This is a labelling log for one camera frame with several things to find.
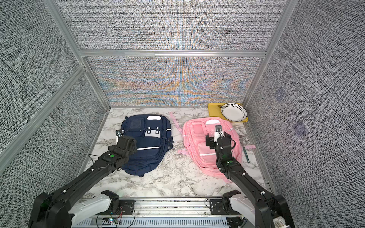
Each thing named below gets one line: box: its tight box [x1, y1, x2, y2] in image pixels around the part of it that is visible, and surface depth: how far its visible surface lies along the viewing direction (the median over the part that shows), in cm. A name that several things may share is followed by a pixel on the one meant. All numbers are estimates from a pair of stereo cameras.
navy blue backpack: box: [121, 114, 174, 177], surface depth 99 cm
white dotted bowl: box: [220, 102, 248, 123], surface depth 118 cm
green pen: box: [242, 145, 250, 164], surface depth 94 cm
